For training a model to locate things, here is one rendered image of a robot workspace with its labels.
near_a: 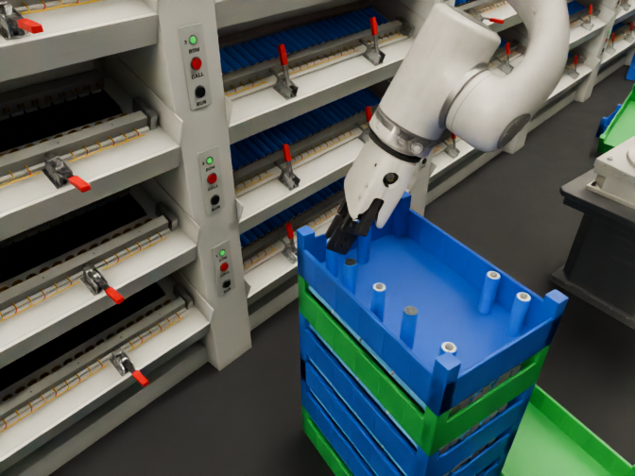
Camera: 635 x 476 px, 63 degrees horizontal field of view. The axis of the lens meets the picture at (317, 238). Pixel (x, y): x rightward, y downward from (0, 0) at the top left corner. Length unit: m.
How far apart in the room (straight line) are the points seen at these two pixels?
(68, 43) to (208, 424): 0.73
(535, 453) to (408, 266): 0.49
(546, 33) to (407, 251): 0.38
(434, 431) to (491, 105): 0.37
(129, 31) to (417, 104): 0.39
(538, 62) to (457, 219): 1.11
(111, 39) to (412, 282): 0.53
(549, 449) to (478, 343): 0.47
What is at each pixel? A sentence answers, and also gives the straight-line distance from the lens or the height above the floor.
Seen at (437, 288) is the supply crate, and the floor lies 0.40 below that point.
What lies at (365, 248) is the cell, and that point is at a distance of 0.78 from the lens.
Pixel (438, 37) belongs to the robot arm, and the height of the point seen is 0.75.
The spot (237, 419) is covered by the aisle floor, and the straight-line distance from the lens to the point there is 1.11.
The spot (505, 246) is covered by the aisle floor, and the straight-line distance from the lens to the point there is 1.59.
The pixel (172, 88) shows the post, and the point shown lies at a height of 0.63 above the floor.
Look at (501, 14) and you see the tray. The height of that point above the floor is 0.55.
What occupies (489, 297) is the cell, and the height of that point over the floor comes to 0.43.
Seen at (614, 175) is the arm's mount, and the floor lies 0.34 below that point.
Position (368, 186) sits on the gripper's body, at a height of 0.58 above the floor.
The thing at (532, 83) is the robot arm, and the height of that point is 0.72.
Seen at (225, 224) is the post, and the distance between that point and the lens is 0.97.
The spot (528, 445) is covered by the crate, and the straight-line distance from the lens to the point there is 1.13.
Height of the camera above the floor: 0.90
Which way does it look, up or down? 36 degrees down
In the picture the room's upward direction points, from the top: straight up
